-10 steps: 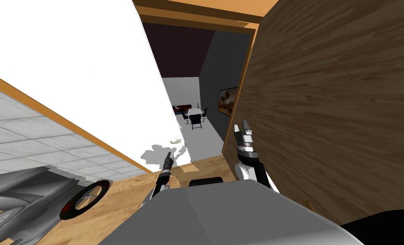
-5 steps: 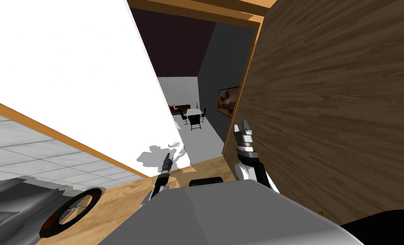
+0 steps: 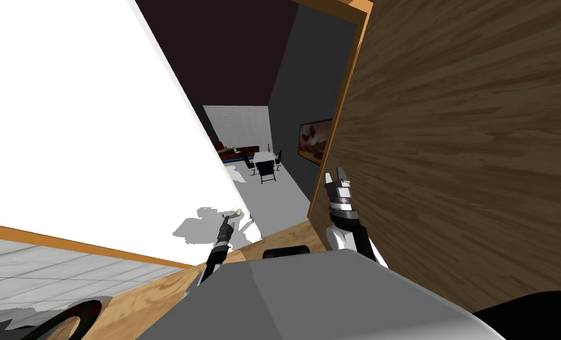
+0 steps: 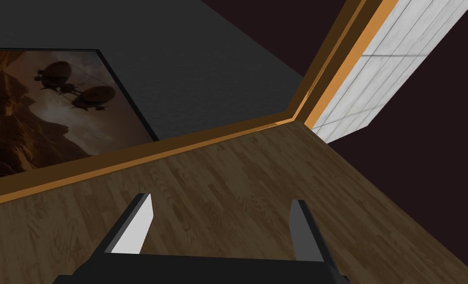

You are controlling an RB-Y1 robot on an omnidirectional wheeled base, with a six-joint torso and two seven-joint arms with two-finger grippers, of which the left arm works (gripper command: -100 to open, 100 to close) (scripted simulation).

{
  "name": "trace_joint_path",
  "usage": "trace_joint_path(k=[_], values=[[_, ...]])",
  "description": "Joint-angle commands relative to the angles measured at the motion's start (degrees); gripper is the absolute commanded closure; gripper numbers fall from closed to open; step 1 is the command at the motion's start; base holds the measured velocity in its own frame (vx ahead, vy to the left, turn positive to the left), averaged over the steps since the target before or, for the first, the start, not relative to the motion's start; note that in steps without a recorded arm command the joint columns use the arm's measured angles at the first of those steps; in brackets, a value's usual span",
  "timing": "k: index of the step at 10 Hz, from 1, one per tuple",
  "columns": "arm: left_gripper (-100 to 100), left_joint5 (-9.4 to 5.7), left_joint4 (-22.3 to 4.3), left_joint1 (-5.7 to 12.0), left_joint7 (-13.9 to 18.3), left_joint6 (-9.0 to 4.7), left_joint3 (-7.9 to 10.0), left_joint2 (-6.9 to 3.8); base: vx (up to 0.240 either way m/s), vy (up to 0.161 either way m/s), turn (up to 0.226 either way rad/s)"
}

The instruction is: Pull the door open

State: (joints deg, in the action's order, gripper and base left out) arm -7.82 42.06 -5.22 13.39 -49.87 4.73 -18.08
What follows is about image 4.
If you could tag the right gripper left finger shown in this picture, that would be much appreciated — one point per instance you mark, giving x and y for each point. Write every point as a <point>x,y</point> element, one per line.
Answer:
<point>133,228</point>

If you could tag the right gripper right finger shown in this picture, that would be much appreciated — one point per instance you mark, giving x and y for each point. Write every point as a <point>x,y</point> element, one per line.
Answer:
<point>305,232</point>

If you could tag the framed airship picture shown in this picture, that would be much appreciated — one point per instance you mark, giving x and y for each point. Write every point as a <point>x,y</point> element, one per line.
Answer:
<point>48,110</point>

